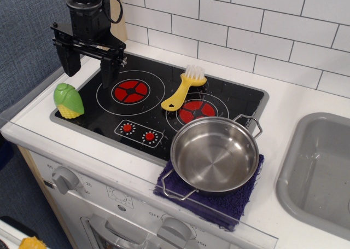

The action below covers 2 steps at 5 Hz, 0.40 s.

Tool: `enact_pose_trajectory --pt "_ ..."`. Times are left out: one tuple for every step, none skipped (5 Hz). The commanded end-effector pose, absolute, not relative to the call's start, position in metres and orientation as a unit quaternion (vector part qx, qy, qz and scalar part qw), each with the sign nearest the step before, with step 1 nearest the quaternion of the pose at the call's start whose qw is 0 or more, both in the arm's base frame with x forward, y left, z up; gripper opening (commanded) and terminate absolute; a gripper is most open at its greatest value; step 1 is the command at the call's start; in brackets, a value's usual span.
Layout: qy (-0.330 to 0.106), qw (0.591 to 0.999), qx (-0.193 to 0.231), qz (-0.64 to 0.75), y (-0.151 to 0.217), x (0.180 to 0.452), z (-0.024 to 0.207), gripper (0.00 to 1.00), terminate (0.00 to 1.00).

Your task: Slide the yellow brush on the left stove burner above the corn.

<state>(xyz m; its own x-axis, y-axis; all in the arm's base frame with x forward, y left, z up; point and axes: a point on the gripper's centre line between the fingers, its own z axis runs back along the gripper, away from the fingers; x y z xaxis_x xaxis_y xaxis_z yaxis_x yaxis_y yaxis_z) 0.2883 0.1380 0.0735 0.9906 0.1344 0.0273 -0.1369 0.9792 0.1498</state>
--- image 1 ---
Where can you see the grey left oven knob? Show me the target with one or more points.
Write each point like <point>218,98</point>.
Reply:
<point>64,179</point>

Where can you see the grey sink basin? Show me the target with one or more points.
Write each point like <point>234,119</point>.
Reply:
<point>313,185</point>

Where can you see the purple cloth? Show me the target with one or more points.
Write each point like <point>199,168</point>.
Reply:
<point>222,210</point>

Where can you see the white toy oven front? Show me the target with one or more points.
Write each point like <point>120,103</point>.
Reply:
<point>99,216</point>

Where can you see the grey right oven knob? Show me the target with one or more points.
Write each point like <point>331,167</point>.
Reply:
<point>174,232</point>

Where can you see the yellow dish brush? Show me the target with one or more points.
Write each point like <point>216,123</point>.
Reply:
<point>193,76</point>

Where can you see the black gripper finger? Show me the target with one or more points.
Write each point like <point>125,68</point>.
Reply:
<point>70,59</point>
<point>109,68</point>

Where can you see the green yellow toy corn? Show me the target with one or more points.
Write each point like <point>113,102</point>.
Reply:
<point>68,101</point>

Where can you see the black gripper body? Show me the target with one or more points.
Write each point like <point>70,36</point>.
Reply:
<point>89,33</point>

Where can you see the yellow object at bottom left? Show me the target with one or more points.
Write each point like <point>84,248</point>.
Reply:
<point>32,243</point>

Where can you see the grey oven knob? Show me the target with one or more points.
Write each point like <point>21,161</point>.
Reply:
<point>174,232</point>
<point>64,179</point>

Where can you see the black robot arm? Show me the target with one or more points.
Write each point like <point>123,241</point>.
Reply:
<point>89,34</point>

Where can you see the stainless steel pot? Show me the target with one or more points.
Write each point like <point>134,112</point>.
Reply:
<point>214,155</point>

